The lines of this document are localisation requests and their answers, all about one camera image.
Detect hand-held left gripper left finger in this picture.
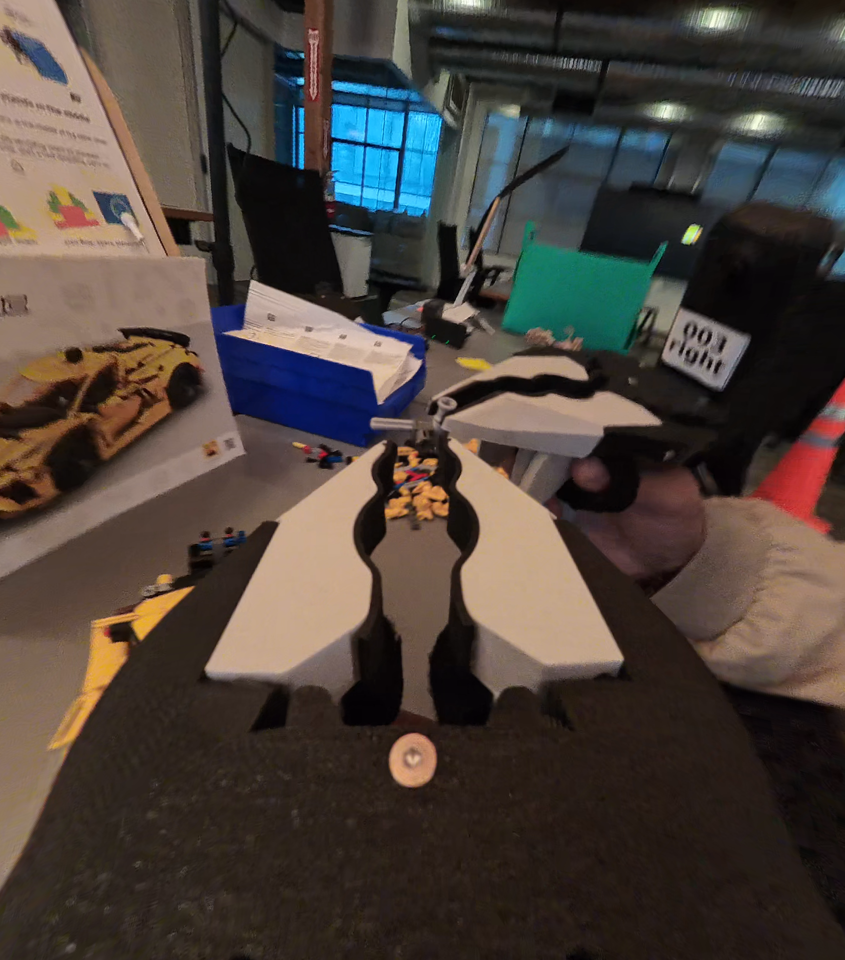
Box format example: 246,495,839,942
205,443,397,715

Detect grey desk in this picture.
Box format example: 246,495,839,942
0,300,784,960

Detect large paned window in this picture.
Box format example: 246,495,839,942
328,90,448,220

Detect black pole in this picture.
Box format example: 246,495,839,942
195,0,238,304

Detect black office chair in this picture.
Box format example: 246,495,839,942
226,143,344,303

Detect person's right hand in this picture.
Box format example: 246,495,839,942
559,455,710,580

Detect grey toy axle pin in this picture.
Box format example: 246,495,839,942
370,416,463,441

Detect brick picture poster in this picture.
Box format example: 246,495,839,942
0,0,148,258

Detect blue plastic bin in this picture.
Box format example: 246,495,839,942
211,300,430,450

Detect person's right forearm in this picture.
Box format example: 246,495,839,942
654,495,845,811

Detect yellow toy car chassis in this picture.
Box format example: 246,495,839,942
48,522,253,753

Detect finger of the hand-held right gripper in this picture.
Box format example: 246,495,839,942
429,351,590,423
448,389,665,460

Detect black monitor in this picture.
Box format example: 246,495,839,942
579,180,712,280

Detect pile of small toy pieces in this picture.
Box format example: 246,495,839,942
294,438,472,528

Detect wooden post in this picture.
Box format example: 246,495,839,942
301,0,335,183

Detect white papers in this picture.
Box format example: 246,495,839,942
235,279,425,405

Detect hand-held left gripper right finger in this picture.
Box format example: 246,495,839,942
442,440,628,712

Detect orange traffic cone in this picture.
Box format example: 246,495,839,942
751,368,845,520

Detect toy car instruction booklet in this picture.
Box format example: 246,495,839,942
0,248,245,610

